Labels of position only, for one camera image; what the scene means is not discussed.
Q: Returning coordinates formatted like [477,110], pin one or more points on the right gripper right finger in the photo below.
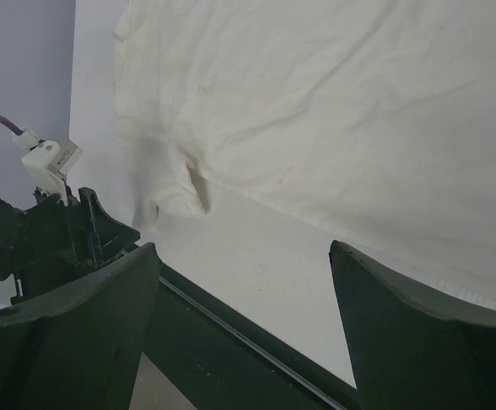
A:
[411,346]

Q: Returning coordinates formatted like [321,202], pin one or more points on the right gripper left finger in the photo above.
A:
[79,346]

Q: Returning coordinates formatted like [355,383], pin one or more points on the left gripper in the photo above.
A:
[52,248]

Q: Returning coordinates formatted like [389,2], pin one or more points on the cream white t shirt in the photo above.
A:
[373,120]

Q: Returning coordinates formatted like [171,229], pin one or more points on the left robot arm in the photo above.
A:
[9,233]

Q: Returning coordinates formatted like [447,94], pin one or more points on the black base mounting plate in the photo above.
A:
[219,359]

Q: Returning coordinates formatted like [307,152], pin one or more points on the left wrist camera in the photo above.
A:
[48,162]

